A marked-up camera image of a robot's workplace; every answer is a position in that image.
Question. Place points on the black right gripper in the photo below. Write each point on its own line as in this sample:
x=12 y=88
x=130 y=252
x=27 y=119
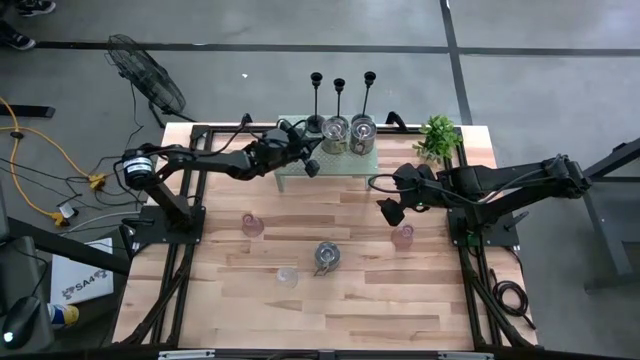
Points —
x=422 y=190

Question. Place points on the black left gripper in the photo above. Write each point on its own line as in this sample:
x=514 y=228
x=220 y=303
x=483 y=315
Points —
x=275 y=150

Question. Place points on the black metal candlestick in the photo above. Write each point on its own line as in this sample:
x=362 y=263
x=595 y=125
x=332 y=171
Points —
x=315 y=122
x=369 y=77
x=339 y=84

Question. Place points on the glass jar shelf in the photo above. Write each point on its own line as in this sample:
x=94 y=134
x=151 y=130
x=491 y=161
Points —
x=362 y=132
x=335 y=131

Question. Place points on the pink glass candle holder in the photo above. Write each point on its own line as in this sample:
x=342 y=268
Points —
x=402 y=237
x=252 y=226

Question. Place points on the grey metal-lid glass jar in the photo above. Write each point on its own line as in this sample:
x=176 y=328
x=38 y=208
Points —
x=327 y=256

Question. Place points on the clear glass candle holder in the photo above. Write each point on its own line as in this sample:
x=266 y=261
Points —
x=287 y=277

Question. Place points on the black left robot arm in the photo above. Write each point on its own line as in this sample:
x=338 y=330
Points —
x=210 y=161

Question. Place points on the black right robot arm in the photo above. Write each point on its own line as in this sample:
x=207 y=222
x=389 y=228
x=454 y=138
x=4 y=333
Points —
x=500 y=180

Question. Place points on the black clamp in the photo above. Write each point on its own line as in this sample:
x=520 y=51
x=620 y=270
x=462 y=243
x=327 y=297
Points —
x=246 y=120
x=396 y=120

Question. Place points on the green potted plant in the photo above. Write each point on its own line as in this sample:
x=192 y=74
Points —
x=440 y=137

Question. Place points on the black floor fan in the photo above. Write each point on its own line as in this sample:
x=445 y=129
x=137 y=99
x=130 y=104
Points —
x=145 y=75

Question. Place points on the yellow power socket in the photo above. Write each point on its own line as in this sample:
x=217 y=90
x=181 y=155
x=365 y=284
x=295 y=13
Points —
x=97 y=181

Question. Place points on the white power adapter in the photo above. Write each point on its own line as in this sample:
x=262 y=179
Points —
x=67 y=212

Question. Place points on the white cardboard box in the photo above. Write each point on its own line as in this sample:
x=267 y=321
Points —
x=82 y=272

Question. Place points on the black flat floor bar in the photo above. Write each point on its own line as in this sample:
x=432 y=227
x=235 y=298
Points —
x=27 y=111

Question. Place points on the small yellow blue object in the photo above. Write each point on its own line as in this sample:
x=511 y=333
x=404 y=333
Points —
x=65 y=315

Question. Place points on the person's shoe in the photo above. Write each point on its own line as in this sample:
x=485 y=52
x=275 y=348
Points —
x=17 y=39
x=37 y=6

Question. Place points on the dark desk with black leg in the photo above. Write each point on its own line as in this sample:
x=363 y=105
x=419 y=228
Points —
x=20 y=270

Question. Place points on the black computer mouse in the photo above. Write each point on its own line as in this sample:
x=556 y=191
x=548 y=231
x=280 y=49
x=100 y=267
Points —
x=20 y=322

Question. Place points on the black table frame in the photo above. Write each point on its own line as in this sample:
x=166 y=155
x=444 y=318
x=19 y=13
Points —
x=465 y=280

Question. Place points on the black desk frame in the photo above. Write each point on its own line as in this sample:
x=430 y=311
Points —
x=607 y=235

